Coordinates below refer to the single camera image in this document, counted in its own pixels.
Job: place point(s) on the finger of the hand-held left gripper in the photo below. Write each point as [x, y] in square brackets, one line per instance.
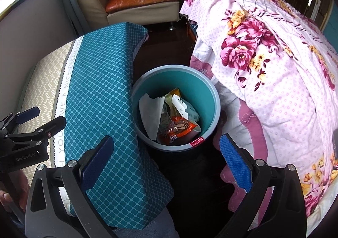
[26, 115]
[52, 126]

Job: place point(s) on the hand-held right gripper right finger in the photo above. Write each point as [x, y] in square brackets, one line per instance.
[235, 164]

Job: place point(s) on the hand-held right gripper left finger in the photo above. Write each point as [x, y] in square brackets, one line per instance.
[96, 164]

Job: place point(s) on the white paper sheet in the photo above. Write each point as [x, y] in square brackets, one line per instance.
[150, 114]

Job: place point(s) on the clear plastic wrapper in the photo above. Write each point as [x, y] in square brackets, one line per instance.
[166, 119]

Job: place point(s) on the teal trash bin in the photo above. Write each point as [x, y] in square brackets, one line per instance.
[195, 87]

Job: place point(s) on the orange snack bag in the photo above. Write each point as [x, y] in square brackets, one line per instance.
[174, 94]

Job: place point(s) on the person's left hand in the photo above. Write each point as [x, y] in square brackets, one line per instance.
[6, 199]

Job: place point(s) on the grey headboard panel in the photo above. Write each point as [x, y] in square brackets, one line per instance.
[31, 29]

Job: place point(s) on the grey cloth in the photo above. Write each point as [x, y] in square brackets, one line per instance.
[158, 224]

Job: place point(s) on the pink floral quilt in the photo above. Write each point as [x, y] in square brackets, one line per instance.
[264, 69]

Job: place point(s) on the wooden bed frame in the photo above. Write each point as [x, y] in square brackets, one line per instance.
[192, 28]

